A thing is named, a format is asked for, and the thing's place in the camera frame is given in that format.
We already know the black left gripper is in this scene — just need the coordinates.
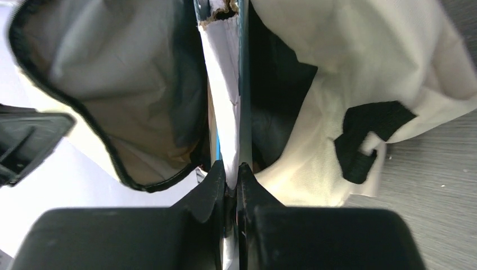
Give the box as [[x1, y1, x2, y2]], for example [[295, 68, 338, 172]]
[[1, 104, 76, 187]]

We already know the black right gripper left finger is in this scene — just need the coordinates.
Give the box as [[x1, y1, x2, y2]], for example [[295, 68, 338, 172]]
[[10, 160, 225, 270]]

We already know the teal hardcover book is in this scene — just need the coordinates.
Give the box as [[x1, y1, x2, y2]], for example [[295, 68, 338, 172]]
[[194, 1, 252, 269]]

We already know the cream canvas backpack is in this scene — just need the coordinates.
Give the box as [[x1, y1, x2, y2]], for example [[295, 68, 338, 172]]
[[8, 1, 476, 206]]

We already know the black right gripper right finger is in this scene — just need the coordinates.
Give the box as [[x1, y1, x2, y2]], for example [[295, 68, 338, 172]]
[[237, 164, 425, 269]]

